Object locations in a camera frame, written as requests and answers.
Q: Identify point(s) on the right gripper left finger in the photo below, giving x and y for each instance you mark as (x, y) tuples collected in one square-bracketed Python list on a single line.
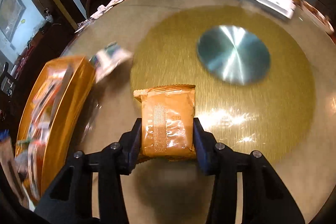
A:
[(131, 147)]

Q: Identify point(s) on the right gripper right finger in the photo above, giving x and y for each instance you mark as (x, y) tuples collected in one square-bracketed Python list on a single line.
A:
[(204, 143)]

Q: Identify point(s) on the plain orange foil packet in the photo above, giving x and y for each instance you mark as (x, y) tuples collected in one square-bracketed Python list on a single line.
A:
[(167, 114)]

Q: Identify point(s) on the silver white foil sachet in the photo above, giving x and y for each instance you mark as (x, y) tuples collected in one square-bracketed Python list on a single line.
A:
[(108, 59)]

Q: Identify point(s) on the gold lazy susan base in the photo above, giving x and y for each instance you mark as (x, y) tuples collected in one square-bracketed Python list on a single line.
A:
[(273, 115)]

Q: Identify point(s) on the yellow-taped white cardboard tray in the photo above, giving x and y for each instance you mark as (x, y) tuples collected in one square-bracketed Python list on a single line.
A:
[(49, 119)]

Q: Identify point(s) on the brushed metal turntable disc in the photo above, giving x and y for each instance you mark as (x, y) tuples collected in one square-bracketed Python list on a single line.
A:
[(233, 55)]

